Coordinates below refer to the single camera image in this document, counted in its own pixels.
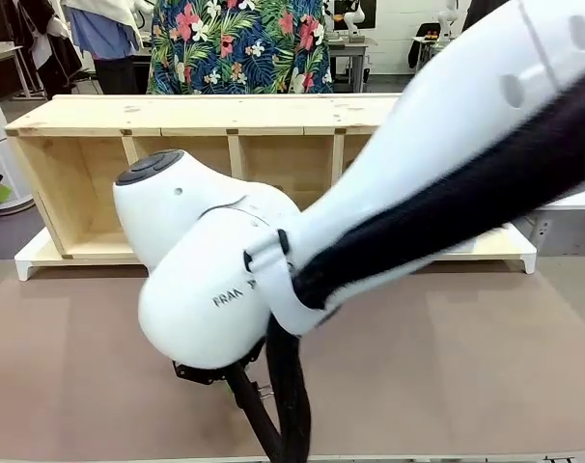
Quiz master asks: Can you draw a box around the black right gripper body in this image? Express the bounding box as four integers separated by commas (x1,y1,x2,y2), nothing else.
172,358,229,388

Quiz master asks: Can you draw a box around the white cylindrical bin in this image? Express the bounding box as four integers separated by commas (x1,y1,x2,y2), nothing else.
0,80,37,214

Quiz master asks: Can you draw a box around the white framed table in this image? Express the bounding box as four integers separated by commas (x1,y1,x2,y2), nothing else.
0,41,34,100

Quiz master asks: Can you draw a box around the person in blue shirt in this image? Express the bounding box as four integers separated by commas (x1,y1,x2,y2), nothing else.
61,0,145,95

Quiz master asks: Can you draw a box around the light wooden shelf unit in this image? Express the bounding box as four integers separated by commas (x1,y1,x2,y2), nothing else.
4,93,526,264

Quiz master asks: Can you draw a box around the person in floral shirt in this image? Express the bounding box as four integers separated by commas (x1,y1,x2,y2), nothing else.
146,0,335,95

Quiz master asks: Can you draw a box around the grey desk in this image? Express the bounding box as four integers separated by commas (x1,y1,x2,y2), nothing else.
326,37,379,95

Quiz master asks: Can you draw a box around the white arm strap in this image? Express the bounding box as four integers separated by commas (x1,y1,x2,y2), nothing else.
242,228,345,338

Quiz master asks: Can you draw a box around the black cable sleeve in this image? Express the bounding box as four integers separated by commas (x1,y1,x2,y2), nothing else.
226,61,585,463

